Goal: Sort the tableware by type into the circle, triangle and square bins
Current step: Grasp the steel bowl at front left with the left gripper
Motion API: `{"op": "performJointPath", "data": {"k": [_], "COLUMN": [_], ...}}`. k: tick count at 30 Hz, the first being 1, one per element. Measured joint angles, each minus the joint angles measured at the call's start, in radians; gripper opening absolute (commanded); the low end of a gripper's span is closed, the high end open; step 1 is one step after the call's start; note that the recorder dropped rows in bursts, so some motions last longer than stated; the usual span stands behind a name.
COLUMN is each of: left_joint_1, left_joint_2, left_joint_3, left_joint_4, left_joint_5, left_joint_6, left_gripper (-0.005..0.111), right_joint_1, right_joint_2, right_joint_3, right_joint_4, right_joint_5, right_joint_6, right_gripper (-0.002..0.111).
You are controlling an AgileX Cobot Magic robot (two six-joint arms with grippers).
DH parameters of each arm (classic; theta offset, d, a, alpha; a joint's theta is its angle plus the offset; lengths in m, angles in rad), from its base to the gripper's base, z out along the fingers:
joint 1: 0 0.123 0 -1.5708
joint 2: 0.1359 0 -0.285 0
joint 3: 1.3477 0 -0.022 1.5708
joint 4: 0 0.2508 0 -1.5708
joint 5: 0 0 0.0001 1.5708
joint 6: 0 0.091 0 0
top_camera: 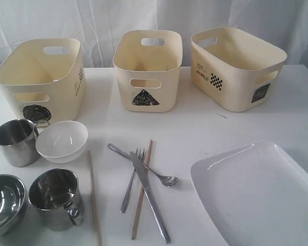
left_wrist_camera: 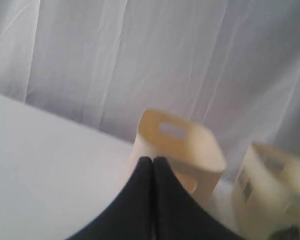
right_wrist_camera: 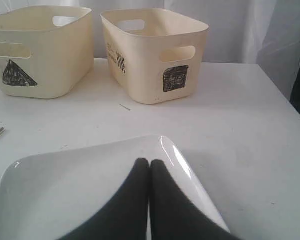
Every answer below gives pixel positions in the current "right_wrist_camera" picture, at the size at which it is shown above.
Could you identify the cream bin square mark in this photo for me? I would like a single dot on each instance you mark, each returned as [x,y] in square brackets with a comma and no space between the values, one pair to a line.
[155,54]

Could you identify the cream bin triangle mark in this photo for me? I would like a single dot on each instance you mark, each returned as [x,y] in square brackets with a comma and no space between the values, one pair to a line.
[45,50]

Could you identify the white curtain backdrop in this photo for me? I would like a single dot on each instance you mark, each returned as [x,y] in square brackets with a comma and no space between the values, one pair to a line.
[238,29]

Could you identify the white rectangular plate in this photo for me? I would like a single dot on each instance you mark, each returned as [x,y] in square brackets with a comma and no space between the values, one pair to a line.
[43,197]

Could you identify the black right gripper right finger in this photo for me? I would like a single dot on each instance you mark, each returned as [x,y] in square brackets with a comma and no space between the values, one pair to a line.
[173,216]

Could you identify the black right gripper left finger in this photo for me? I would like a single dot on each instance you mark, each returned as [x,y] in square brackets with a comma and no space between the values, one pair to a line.
[125,215]

